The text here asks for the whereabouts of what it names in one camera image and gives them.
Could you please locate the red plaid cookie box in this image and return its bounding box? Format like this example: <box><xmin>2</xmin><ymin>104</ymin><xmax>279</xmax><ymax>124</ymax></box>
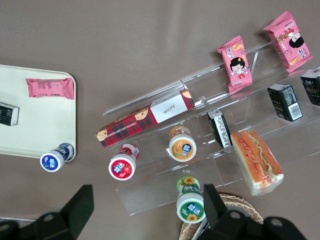
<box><xmin>96</xmin><ymin>89</ymin><xmax>196</xmax><ymax>149</ymax></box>

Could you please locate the woven wicker basket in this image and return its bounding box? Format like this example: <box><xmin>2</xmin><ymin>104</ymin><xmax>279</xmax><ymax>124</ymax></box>
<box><xmin>179</xmin><ymin>191</ymin><xmax>265</xmax><ymax>240</ymax></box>

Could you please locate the pink snack pack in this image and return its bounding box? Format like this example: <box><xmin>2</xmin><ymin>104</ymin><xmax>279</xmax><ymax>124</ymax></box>
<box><xmin>25</xmin><ymin>77</ymin><xmax>75</xmax><ymax>100</ymax></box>
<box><xmin>263</xmin><ymin>10</ymin><xmax>314</xmax><ymax>73</ymax></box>
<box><xmin>216</xmin><ymin>34</ymin><xmax>254</xmax><ymax>95</ymax></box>

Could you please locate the small black white carton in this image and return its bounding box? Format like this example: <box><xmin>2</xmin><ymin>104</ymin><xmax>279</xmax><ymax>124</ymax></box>
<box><xmin>266</xmin><ymin>83</ymin><xmax>304</xmax><ymax>123</ymax></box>
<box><xmin>299</xmin><ymin>69</ymin><xmax>320</xmax><ymax>107</ymax></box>
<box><xmin>0</xmin><ymin>101</ymin><xmax>20</xmax><ymax>127</ymax></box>
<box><xmin>206</xmin><ymin>109</ymin><xmax>234</xmax><ymax>150</ymax></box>

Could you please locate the orange snack packet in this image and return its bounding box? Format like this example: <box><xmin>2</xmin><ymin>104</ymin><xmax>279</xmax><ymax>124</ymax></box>
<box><xmin>230</xmin><ymin>129</ymin><xmax>285</xmax><ymax>197</ymax></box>

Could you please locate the red strawberry gum jar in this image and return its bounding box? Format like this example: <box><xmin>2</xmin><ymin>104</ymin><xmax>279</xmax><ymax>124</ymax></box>
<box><xmin>108</xmin><ymin>142</ymin><xmax>140</xmax><ymax>181</ymax></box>

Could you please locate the orange lid gum jar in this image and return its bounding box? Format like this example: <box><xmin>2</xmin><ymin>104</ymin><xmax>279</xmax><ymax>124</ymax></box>
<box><xmin>168</xmin><ymin>125</ymin><xmax>198</xmax><ymax>163</ymax></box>

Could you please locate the cream plastic tray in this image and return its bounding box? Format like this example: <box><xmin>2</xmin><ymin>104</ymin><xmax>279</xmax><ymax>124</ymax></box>
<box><xmin>0</xmin><ymin>64</ymin><xmax>77</xmax><ymax>161</ymax></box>

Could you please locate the clear acrylic tiered stand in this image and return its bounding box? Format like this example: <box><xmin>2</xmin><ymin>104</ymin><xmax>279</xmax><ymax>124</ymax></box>
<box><xmin>102</xmin><ymin>41</ymin><xmax>320</xmax><ymax>216</ymax></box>

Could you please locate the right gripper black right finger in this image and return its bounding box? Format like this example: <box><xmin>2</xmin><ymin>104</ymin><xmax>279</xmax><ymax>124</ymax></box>
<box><xmin>203</xmin><ymin>183</ymin><xmax>263</xmax><ymax>240</ymax></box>

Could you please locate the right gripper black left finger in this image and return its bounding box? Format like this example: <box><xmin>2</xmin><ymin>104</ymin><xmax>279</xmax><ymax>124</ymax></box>
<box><xmin>34</xmin><ymin>184</ymin><xmax>95</xmax><ymax>240</ymax></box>

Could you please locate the green sunflower gum jar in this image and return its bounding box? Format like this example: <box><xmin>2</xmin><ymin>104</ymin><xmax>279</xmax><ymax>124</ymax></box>
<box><xmin>176</xmin><ymin>176</ymin><xmax>206</xmax><ymax>224</ymax></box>

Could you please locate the blue lid gum jar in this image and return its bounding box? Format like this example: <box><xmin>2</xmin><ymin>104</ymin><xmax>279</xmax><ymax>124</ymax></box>
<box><xmin>39</xmin><ymin>142</ymin><xmax>75</xmax><ymax>173</ymax></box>

